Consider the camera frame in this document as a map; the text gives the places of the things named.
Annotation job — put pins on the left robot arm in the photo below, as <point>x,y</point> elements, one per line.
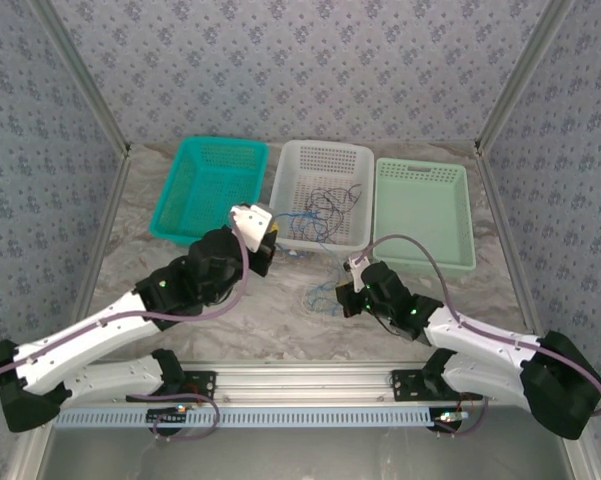
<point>80,340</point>

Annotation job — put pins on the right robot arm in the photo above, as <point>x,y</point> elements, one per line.
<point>480,335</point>

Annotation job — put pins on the white slotted plastic basket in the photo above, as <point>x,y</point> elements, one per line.
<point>320,160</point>

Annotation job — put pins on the mint green perforated basket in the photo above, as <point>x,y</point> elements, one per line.
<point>420,220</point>

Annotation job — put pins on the teal slotted plastic basket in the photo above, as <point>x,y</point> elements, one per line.
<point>205,185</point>

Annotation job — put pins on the small adapter circuit board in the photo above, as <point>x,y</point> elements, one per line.
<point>450,416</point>
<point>167,414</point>

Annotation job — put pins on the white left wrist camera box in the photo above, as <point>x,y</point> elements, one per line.
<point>252,222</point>

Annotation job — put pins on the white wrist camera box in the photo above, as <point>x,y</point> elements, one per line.
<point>354,262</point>
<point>252,222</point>

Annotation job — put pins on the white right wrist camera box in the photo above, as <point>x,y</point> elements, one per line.
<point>354,262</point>

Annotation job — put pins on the aluminium frame side rail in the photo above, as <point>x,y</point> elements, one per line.
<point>505,235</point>
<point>100,235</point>

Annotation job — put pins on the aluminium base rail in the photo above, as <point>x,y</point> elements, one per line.
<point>300,382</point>

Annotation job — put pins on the aluminium frame post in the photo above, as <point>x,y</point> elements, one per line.
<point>525,70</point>
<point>80,75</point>

